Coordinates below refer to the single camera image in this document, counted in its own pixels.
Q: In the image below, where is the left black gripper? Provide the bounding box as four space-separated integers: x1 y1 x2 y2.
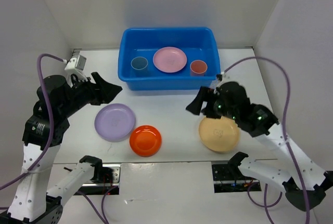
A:
61 71 123 116

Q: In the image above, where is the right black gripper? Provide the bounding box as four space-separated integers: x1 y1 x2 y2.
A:
184 85 236 118

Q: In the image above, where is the purple plate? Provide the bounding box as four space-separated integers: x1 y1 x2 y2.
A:
94 103 136 142

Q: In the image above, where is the yellow plate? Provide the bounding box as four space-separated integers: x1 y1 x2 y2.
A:
198 117 240 153

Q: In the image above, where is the pink cup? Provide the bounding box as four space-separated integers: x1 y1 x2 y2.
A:
190 60 208 76

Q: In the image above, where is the blue cup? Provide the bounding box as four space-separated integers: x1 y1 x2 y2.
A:
131 57 148 77

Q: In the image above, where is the pink plate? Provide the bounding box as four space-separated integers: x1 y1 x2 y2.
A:
152 47 187 73

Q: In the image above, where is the orange plate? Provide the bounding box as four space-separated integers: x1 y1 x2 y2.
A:
129 125 162 157

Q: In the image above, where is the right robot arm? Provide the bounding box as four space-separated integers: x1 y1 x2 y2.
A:
186 82 332 211

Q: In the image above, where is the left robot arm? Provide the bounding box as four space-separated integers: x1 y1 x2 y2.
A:
1 72 122 223

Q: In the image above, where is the blue plastic bin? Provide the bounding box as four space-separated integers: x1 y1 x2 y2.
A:
118 27 221 90

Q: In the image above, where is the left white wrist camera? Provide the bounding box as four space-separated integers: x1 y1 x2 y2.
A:
65 55 88 81

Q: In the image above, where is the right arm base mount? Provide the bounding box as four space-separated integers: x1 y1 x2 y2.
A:
211 161 262 193

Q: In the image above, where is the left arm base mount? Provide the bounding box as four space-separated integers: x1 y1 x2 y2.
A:
79 163 121 195

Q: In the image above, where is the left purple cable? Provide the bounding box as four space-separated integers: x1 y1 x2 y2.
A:
0 53 110 224

